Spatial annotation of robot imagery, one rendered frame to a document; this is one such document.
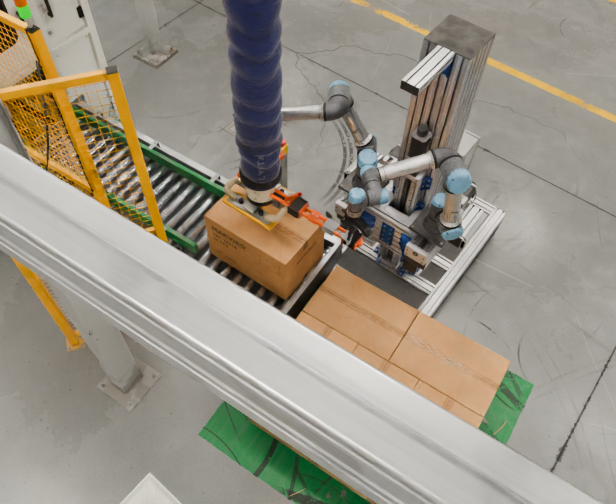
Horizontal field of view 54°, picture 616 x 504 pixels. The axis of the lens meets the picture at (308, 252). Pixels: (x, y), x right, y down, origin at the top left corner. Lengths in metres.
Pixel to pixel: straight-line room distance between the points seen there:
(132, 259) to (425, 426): 0.35
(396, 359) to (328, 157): 2.19
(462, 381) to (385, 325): 0.54
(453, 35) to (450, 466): 2.63
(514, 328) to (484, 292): 0.33
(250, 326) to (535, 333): 3.99
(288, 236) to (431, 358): 1.09
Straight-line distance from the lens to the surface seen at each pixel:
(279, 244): 3.42
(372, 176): 2.93
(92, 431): 4.12
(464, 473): 0.57
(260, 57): 2.59
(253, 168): 3.07
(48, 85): 2.74
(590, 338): 4.66
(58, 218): 0.73
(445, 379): 3.57
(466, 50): 2.97
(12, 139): 2.40
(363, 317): 3.65
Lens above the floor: 3.74
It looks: 56 degrees down
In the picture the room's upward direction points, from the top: 2 degrees clockwise
